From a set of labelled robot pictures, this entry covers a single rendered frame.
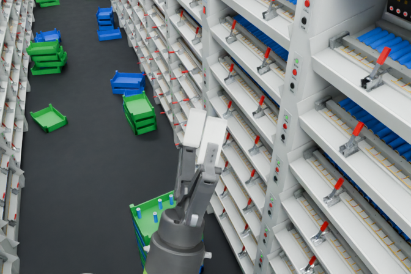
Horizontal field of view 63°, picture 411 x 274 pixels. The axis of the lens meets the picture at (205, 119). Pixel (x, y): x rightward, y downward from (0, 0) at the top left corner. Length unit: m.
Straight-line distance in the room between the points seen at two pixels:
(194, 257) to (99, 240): 1.79
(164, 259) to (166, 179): 2.03
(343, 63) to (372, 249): 0.46
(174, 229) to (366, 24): 0.70
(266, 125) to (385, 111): 0.57
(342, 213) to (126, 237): 1.57
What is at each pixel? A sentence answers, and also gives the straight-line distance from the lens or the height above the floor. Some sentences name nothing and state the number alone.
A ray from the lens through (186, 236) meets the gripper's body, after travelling 0.56.
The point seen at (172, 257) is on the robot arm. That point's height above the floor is 1.39.
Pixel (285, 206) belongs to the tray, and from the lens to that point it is 1.25.
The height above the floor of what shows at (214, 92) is 0.97.
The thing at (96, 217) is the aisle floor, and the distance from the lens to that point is 2.46.
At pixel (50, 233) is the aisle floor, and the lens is 2.48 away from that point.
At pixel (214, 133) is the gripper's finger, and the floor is 1.57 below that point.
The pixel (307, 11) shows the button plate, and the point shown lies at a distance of 0.90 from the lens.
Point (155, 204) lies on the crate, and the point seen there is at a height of 0.49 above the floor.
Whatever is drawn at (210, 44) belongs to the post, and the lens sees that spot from 1.58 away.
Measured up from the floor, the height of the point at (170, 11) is 1.15.
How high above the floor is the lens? 1.88
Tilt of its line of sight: 37 degrees down
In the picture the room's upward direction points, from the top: straight up
